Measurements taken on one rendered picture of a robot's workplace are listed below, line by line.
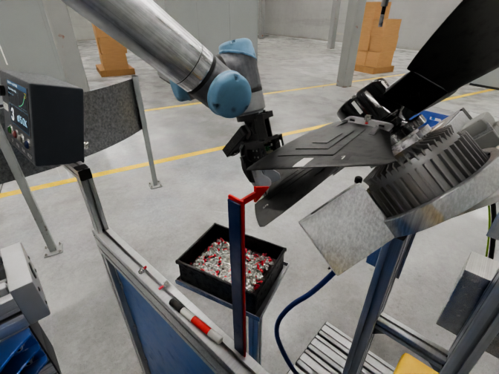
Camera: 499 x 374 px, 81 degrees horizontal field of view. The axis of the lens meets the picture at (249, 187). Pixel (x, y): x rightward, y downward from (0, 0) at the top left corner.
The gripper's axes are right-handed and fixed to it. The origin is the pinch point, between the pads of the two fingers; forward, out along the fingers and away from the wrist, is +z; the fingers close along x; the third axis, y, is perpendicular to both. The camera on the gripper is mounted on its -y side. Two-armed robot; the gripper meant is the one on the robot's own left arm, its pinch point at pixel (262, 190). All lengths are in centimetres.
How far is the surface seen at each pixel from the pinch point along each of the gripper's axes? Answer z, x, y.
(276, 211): 2.9, -4.4, 7.5
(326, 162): -14.7, -18.3, 31.3
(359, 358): 66, 14, 12
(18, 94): -36, -34, -37
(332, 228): 4.9, -3.8, 21.3
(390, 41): -42, 794, -240
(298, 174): -3.2, 4.3, 9.0
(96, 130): -21, 21, -164
